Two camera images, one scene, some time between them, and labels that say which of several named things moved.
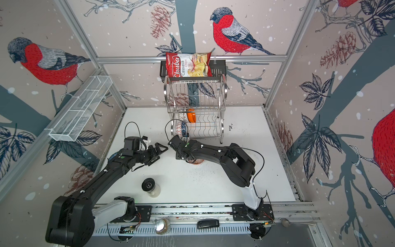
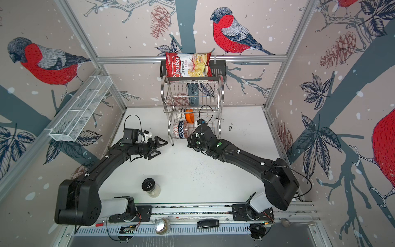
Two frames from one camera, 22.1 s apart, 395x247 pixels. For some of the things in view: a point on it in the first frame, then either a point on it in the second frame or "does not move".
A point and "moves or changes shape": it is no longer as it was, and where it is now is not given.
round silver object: (162, 226) does not move
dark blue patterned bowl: (183, 129) moves or changes shape
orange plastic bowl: (191, 116) does not move
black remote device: (203, 224) does not move
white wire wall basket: (70, 124) does not move
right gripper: (177, 156) → (191, 140)
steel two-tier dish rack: (196, 107) does not move
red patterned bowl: (198, 161) → (175, 130)
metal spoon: (286, 223) does not move
